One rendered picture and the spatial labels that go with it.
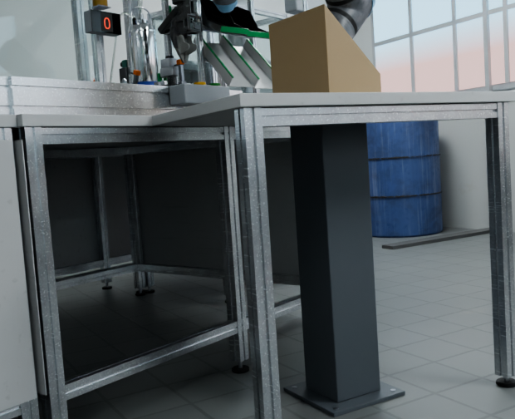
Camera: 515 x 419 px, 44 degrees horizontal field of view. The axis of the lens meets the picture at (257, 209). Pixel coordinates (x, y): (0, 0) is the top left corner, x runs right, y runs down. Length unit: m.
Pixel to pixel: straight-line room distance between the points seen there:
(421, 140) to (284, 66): 3.51
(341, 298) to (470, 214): 3.96
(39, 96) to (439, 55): 4.58
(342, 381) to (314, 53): 0.92
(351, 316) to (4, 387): 0.93
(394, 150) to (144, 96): 3.53
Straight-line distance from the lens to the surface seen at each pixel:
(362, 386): 1.94
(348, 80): 1.77
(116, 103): 1.89
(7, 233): 1.61
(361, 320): 1.89
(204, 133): 2.04
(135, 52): 3.27
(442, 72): 5.88
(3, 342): 1.64
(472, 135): 5.66
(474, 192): 5.67
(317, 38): 1.77
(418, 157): 5.30
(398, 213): 5.28
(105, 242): 3.91
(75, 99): 1.81
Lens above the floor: 0.72
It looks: 5 degrees down
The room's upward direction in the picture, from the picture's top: 4 degrees counter-clockwise
